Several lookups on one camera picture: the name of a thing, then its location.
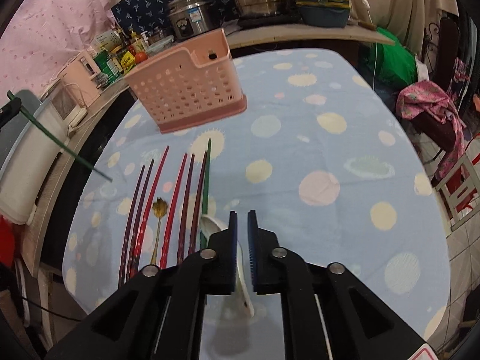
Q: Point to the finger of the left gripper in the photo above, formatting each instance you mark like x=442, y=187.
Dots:
x=10, y=111

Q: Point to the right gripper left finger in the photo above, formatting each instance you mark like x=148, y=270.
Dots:
x=158, y=314

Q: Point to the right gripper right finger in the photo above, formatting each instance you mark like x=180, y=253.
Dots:
x=327, y=312

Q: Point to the green chopstick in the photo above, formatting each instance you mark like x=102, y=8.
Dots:
x=30, y=118
x=205, y=187

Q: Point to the bright red chopstick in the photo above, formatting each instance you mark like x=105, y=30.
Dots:
x=146, y=213
x=171, y=214

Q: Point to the white ceramic soup spoon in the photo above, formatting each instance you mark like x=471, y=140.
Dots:
x=210, y=225

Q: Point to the gold flower spoon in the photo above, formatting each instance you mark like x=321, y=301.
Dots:
x=160, y=209

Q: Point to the white blue dish rack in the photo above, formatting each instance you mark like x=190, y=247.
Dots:
x=27, y=155

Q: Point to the pink electric kettle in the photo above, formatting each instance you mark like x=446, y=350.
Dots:
x=78, y=77

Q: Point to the pink dotted cloth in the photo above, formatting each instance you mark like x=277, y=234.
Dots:
x=43, y=36

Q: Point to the green box package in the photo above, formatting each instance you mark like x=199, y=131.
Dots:
x=107, y=65

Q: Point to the red tomato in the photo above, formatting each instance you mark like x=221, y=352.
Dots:
x=140, y=57

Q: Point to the yellow oil bottle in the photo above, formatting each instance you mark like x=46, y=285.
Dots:
x=138, y=43

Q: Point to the blue planet-print tablecloth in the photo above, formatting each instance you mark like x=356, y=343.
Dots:
x=277, y=179

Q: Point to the clear food storage container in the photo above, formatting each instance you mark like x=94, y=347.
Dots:
x=159, y=46

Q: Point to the pink perforated utensil basket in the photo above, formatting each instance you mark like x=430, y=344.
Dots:
x=192, y=83

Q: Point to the silver rice cooker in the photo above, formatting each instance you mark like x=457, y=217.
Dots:
x=190, y=18

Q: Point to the pink floral cloth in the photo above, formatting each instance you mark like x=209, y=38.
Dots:
x=432, y=112

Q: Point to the green bag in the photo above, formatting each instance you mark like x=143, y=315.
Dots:
x=394, y=65

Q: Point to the dark planter with greens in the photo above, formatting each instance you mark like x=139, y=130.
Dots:
x=330, y=14

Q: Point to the beige curtain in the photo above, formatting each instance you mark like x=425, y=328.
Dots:
x=406, y=19

